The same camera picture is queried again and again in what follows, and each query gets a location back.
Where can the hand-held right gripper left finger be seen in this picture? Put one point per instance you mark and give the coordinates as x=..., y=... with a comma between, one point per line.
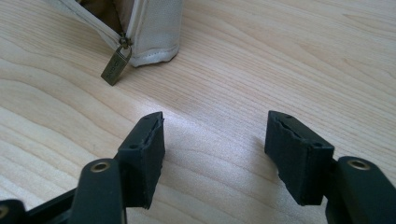
x=141, y=161

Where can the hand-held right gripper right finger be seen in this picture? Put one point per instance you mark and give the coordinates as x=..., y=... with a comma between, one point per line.
x=300, y=161

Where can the white zippered pouch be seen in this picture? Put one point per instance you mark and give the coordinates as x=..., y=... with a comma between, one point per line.
x=155, y=34

